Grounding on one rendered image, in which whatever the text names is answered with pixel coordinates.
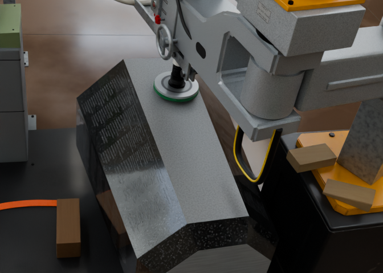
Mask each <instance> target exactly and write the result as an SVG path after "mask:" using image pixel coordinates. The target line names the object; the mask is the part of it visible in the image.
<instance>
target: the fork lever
mask: <svg viewBox="0 0 383 273"><path fill-rule="evenodd" d="M134 1H135V5H134V7H135V9H136V10H137V11H138V13H139V14H140V15H141V16H142V18H143V19H144V21H146V23H147V24H148V26H149V27H150V28H151V29H152V31H153V32H154V33H155V31H154V18H155V16H154V12H153V11H152V10H151V8H150V6H151V5H149V6H143V5H142V4H141V3H140V1H139V0H134ZM155 35H156V33H155ZM172 57H173V58H174V60H175V61H176V62H177V63H178V65H179V66H180V67H181V68H182V66H183V62H184V57H183V55H182V54H181V53H180V52H179V51H178V52H173V54H172ZM196 74H198V73H197V72H196V70H194V69H193V68H192V67H191V68H190V74H189V79H190V80H191V81H192V82H194V79H195V75H196ZM180 75H181V77H182V78H184V77H185V71H184V70H181V71H180Z"/></svg>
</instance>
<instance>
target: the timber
mask: <svg viewBox="0 0 383 273"><path fill-rule="evenodd" d="M56 255H57V258H69V257H79V256H81V233H80V199H79V198H70V199H57V211H56Z"/></svg>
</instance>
